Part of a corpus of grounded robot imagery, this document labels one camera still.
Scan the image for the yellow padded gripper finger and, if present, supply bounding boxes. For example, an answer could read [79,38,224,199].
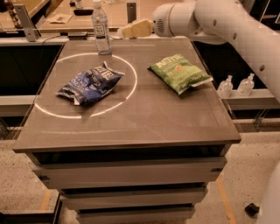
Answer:
[117,19,153,39]

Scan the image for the clear plastic water bottle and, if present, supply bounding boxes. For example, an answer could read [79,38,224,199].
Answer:
[92,0,111,55]

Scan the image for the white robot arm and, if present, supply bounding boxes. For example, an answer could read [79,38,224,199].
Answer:
[117,0,280,101]

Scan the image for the green chip bag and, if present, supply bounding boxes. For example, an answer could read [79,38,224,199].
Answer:
[148,54,213,95]

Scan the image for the blue chip bag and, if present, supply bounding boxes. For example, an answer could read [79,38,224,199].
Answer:
[57,61,124,106]

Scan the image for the left sanitizer pump bottle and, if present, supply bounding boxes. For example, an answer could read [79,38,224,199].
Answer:
[217,75,233,98]

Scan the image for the sanitizer pump bottle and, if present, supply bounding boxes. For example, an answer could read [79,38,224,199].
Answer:
[237,73,255,96]
[217,75,233,98]

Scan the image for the right sanitizer pump bottle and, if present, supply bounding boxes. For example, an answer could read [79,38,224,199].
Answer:
[237,73,255,96]

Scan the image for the black device on desk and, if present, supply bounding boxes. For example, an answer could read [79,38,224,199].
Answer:
[73,9,94,16]

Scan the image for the paper note on desk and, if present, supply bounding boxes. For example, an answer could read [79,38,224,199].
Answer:
[47,13,72,24]

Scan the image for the grey drawer cabinet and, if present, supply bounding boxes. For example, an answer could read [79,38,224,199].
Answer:
[25,143,232,224]

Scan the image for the black chair base leg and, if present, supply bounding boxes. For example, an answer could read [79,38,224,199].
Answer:
[244,203,260,217]

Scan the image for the middle metal bracket post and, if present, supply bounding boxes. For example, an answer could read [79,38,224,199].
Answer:
[126,2,137,23]

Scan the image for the metal bracket post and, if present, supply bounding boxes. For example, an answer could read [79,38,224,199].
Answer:
[14,3,40,42]
[126,2,137,23]

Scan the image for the left metal bracket post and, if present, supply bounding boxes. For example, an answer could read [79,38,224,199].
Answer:
[14,3,40,42]

